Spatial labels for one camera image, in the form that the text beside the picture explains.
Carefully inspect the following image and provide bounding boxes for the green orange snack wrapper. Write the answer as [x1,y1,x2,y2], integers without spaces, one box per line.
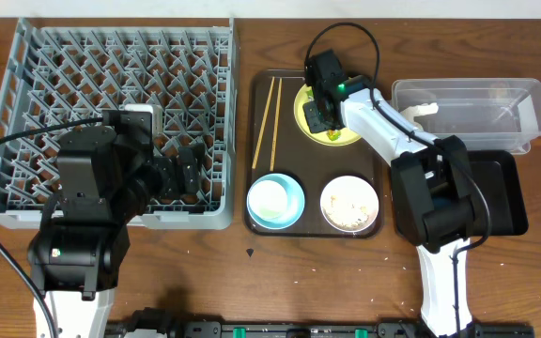
[326,130,341,142]

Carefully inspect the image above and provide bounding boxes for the white cup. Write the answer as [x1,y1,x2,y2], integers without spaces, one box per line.
[248,180,287,220]

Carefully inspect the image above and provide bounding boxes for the white small plate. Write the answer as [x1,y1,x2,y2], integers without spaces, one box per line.
[319,176,379,234]

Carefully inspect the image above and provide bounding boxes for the rice food scraps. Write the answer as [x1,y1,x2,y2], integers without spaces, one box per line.
[326,195,369,230]

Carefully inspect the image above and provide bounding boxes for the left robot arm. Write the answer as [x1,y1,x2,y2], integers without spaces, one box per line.
[28,126,207,337]

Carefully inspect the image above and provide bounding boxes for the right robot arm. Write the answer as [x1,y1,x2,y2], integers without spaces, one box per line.
[303,50,491,337]

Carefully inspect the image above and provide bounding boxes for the grey dishwasher rack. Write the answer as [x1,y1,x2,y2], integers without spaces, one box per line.
[0,19,240,230]

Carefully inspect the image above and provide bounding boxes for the yellow plate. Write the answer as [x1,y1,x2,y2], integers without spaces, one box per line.
[294,84,361,146]

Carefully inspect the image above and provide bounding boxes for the dark brown serving tray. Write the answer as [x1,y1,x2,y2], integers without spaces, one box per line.
[243,69,384,238]

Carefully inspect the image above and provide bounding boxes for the light blue bowl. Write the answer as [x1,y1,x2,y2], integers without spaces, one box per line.
[246,173,305,231]

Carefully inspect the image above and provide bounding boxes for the clear plastic bin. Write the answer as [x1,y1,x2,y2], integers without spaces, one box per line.
[391,78,541,154]

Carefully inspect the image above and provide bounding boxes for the black tray bin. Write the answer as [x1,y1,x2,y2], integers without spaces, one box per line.
[387,149,530,238]

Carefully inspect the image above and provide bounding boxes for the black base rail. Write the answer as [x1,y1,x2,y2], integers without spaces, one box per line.
[105,307,534,338]

